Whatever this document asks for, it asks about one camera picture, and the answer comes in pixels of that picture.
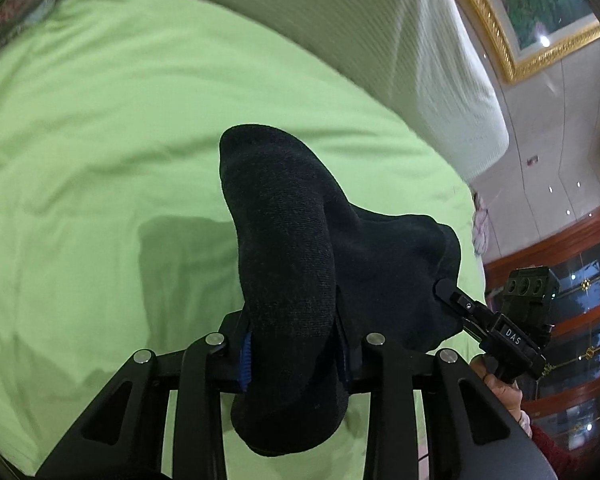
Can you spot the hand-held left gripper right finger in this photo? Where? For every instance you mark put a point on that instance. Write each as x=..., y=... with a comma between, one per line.
x=395, y=390

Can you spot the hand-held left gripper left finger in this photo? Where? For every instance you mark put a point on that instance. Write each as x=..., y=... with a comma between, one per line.
x=200, y=390

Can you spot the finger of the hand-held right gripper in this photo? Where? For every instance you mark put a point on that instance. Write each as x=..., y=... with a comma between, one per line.
x=457, y=302

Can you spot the dark navy pants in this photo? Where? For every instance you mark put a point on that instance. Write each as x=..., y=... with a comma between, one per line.
x=285, y=240

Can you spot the person's right forearm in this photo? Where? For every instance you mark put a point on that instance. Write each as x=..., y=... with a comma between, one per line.
x=550, y=447

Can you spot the person's right hand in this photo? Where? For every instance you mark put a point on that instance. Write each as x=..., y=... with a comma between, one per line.
x=507, y=400

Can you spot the wooden glass cabinet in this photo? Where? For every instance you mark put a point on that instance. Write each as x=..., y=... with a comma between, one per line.
x=580, y=350

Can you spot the pale floral cloth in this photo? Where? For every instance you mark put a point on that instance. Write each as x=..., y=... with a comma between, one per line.
x=481, y=225

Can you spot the green bed sheet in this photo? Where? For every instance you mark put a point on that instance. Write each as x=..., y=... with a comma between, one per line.
x=105, y=160

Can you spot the cream striped upholstered headboard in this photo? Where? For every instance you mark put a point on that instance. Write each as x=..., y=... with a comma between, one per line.
x=380, y=35

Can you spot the gold framed landscape painting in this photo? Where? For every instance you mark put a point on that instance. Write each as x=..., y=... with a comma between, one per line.
x=535, y=0

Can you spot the pink floral pillow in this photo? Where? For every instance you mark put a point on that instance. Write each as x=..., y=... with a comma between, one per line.
x=20, y=5

